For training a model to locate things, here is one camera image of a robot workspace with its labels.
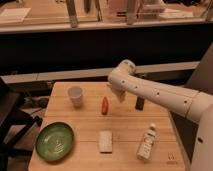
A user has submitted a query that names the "orange pepper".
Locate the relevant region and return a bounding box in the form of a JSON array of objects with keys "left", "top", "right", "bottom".
[{"left": 101, "top": 97, "right": 109, "bottom": 115}]

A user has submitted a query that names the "black chair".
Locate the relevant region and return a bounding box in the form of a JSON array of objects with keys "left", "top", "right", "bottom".
[{"left": 0, "top": 77, "right": 43, "bottom": 171}]

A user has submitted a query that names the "white sponge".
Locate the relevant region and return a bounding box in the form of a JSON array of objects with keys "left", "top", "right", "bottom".
[{"left": 98, "top": 131, "right": 113, "bottom": 153}]

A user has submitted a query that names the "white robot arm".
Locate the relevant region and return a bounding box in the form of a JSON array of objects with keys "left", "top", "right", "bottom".
[{"left": 108, "top": 59, "right": 213, "bottom": 171}]

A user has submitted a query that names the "green plate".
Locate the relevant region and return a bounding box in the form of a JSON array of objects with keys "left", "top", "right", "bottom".
[{"left": 35, "top": 122, "right": 74, "bottom": 162}]

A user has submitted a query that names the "white plastic bottle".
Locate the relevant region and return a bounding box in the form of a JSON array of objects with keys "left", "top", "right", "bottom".
[{"left": 137, "top": 123, "right": 156, "bottom": 162}]

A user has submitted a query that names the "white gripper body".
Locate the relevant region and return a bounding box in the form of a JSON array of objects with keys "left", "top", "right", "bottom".
[{"left": 107, "top": 83, "right": 126, "bottom": 103}]

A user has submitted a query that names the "black rectangular block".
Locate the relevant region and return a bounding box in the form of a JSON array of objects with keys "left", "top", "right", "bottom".
[{"left": 135, "top": 97, "right": 145, "bottom": 111}]

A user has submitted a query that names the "white paper cup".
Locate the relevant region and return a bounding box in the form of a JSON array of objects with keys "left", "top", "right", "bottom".
[{"left": 68, "top": 86, "right": 83, "bottom": 107}]

